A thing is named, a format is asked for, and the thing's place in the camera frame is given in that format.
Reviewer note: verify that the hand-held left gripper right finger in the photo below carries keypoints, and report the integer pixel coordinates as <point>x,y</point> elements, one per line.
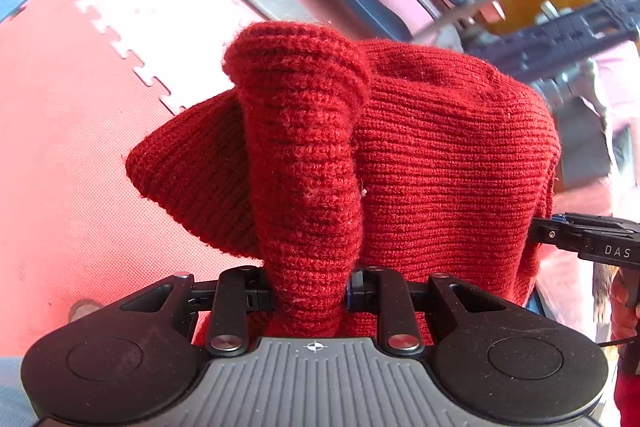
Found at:
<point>357,294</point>

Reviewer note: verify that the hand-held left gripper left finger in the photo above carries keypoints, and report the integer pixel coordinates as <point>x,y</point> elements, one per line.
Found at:
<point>260,294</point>

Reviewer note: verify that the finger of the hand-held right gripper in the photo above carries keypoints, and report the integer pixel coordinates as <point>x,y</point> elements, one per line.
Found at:
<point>560,219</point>
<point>552,234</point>

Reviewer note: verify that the red knit sweater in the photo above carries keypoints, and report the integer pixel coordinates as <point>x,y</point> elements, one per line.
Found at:
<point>425,157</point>

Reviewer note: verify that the person's right forearm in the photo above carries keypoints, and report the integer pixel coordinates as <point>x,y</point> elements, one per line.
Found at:
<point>630,392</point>

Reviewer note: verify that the person's right hand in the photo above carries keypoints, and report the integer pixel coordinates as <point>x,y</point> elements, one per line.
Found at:
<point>620,302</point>

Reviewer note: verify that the grey cushion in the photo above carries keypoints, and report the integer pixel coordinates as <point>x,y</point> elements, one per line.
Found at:
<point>580,142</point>

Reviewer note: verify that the person's bare foot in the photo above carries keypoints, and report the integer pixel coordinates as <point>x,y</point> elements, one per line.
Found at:
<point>85,309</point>

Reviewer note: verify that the coral pink foam mat tile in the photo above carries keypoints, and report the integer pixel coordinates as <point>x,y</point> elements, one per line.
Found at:
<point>65,157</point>

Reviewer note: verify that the person's light blue trouser leg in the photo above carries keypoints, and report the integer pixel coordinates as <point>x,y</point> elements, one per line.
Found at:
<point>10,392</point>

